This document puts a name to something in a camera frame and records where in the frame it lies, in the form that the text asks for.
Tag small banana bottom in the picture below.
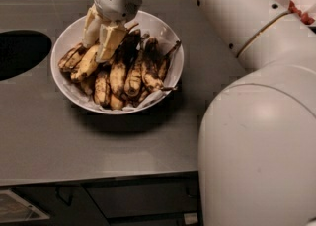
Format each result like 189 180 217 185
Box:
110 94 124 110

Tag dark drawer front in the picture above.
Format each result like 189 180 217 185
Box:
86 179 199 219

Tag small banana far right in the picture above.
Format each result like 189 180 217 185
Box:
158 40 181 80

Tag small banana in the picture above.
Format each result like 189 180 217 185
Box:
158 40 181 80
110 94 124 110

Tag yellow spotted banana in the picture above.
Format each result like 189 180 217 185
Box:
71 23 137 82

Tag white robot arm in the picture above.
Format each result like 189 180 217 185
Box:
194 0 316 226

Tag spotted banana centre right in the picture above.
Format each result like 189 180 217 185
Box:
124 50 143 98

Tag spotted banana far left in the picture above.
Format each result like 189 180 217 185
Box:
58 43 87 72

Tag black cabinet handle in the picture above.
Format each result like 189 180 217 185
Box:
55 186 73 207

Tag dark spotted banana right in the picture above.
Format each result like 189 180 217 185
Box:
141 38 172 93

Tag dark brown banana centre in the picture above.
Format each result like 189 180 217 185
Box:
110 29 141 98

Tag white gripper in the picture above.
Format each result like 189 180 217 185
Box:
82 0 142 63

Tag open dishwasher door corner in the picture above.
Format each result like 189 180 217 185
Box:
0 189 50 223

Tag spotted banana lower left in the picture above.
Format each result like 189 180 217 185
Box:
94 71 111 107

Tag small banana left underneath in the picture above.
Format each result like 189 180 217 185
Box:
80 75 96 96

